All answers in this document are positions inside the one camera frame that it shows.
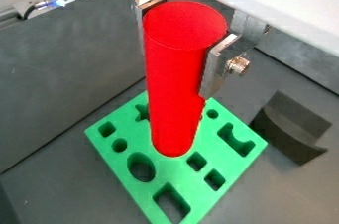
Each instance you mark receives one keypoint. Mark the green shape sorting board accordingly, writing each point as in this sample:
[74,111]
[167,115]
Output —
[175,189]

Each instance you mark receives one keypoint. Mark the red cylinder peg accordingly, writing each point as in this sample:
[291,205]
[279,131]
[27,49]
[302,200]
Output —
[180,29]

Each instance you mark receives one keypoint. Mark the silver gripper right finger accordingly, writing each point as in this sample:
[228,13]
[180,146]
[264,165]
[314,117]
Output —
[226,56]

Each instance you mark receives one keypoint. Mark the dark grey foam block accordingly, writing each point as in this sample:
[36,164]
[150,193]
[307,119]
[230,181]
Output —
[291,128]

